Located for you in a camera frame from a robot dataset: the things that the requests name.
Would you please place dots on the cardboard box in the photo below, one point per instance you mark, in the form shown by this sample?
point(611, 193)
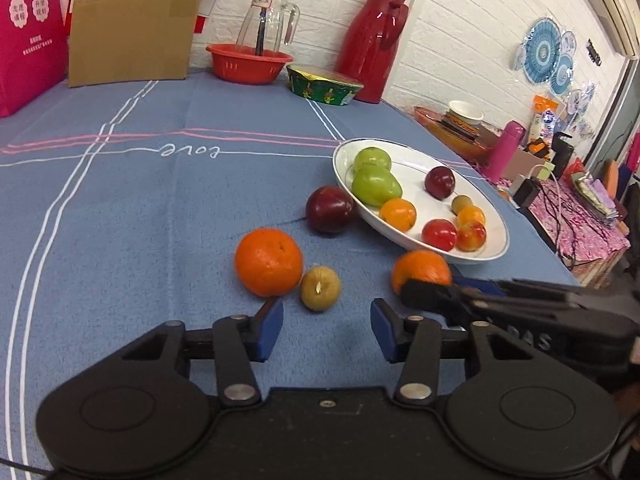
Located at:
point(130, 40)

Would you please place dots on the large orange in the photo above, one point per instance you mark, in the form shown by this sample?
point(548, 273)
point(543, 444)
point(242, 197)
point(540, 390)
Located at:
point(421, 265)
point(268, 262)

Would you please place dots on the black straw in pitcher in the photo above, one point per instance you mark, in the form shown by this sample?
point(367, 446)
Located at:
point(260, 40)

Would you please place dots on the blue paper fan decoration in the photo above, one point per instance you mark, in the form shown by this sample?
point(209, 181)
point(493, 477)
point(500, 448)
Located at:
point(546, 56)

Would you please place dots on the green apple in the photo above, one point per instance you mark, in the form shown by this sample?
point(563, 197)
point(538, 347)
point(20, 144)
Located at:
point(372, 156)
point(375, 186)

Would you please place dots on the magenta gift bag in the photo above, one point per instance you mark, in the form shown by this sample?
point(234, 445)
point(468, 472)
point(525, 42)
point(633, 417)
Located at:
point(34, 52)

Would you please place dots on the white ceramic plate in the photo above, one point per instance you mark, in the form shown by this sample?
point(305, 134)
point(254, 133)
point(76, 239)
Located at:
point(410, 167)

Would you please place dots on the red plastic basin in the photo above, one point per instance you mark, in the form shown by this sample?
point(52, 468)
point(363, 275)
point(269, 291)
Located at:
point(241, 65)

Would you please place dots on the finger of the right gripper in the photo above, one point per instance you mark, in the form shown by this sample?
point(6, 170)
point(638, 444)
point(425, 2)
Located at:
point(475, 284)
point(456, 303)

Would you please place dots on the pink patterned side tablecloth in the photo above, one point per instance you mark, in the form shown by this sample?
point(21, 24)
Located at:
point(587, 247)

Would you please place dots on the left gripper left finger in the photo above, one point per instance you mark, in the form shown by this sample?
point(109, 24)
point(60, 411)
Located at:
point(239, 341)

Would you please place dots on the red thermos jug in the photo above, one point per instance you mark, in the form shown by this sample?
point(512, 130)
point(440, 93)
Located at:
point(370, 45)

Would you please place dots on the stacked white bowls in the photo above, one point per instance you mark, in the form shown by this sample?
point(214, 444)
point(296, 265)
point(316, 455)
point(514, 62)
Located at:
point(464, 112)

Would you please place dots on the green foil bowl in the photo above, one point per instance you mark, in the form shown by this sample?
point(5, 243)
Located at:
point(321, 85)

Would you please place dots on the blue striped tablecloth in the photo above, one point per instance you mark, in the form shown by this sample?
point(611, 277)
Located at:
point(121, 209)

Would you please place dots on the brown longan fruit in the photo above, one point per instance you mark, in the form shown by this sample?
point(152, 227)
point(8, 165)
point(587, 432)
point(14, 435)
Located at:
point(320, 288)
point(459, 203)

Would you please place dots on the small orange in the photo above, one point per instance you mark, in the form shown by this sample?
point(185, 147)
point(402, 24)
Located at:
point(470, 213)
point(398, 213)

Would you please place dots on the pink thermos bottle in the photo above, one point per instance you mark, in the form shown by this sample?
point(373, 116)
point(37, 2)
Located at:
point(504, 149)

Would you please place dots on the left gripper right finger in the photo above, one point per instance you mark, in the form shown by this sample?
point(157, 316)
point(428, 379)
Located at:
point(414, 342)

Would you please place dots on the glass pitcher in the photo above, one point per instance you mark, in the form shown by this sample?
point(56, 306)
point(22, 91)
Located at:
point(281, 24)

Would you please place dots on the dark plum back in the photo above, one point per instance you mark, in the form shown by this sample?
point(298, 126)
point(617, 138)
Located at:
point(330, 210)

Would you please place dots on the red apple small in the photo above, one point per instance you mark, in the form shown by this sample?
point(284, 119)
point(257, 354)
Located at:
point(471, 236)

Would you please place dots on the dark plum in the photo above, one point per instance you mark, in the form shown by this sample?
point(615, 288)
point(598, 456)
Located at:
point(330, 210)
point(440, 182)

